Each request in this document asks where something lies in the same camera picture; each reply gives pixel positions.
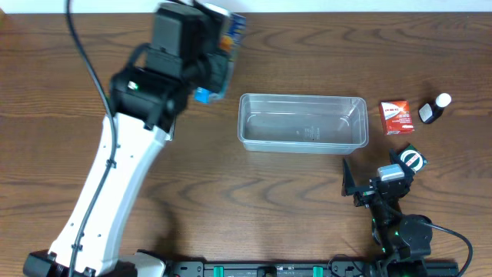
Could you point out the blue KoolFever box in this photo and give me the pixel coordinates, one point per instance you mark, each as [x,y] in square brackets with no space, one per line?
[230,42]

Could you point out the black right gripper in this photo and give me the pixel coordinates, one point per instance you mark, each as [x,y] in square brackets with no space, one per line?
[364,194]

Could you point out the white Panadol box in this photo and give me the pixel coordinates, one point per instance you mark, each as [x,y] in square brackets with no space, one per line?
[171,132]

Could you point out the red medicine box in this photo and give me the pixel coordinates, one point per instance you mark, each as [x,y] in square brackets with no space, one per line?
[396,117]

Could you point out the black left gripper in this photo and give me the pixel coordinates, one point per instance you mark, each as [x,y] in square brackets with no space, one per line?
[199,71]

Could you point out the clear plastic container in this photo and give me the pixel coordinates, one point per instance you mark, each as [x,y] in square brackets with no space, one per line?
[312,124]

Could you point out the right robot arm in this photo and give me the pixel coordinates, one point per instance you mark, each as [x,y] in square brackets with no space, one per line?
[404,239]

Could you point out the dark bottle white cap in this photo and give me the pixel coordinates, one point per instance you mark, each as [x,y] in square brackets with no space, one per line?
[431,111]

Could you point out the dark green round-label box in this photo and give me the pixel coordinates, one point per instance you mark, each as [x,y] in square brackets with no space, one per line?
[412,158]

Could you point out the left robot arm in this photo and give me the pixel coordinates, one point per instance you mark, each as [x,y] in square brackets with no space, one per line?
[142,104]

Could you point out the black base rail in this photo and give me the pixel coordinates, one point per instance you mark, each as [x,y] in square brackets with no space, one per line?
[333,268]

